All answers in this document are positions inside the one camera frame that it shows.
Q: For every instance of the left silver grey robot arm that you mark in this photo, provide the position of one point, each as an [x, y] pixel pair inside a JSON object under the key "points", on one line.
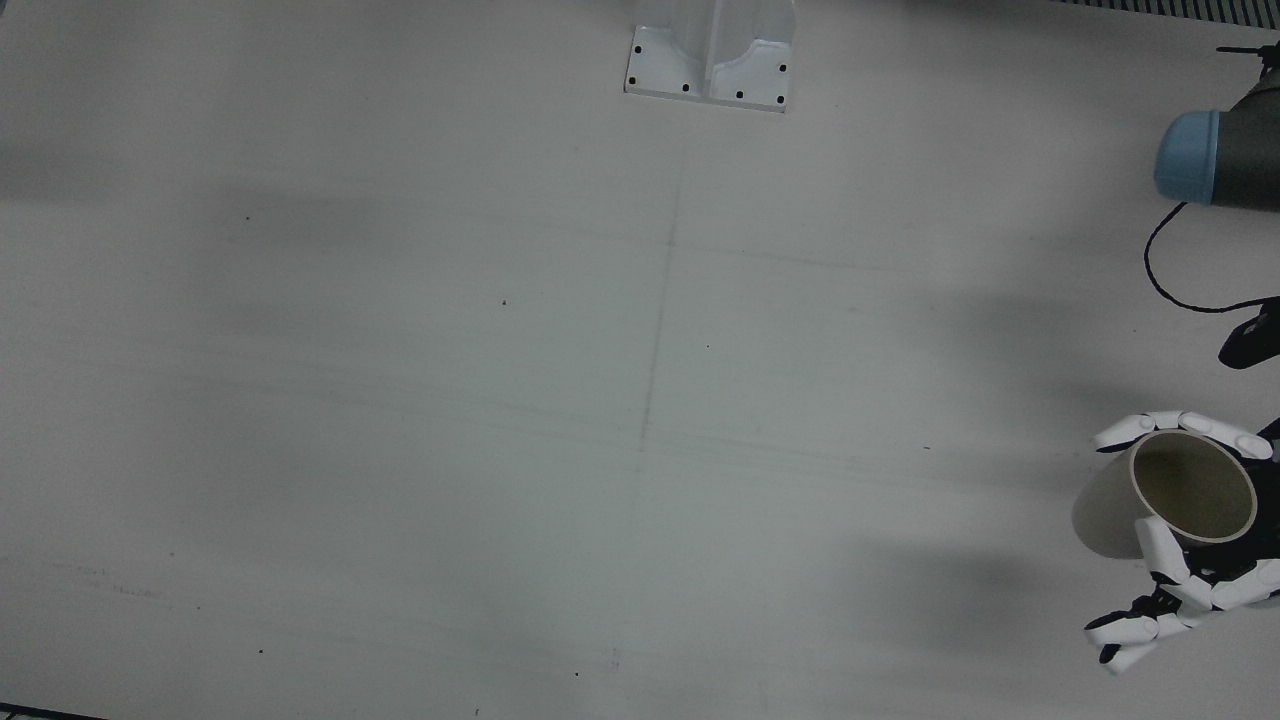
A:
{"points": [[1240, 160]]}

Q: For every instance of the beige paper cup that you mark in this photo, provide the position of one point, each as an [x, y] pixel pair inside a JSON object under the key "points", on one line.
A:
{"points": [[1190, 485]]}

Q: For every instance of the metal slatted grille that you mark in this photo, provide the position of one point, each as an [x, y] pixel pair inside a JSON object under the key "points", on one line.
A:
{"points": [[1200, 8]]}

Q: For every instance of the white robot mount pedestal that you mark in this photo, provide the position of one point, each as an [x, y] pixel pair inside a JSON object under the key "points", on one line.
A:
{"points": [[700, 60]]}

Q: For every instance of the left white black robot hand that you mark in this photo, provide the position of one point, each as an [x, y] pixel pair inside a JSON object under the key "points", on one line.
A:
{"points": [[1240, 590]]}

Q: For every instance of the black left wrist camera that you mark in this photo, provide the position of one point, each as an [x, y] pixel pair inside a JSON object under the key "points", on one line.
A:
{"points": [[1250, 345]]}

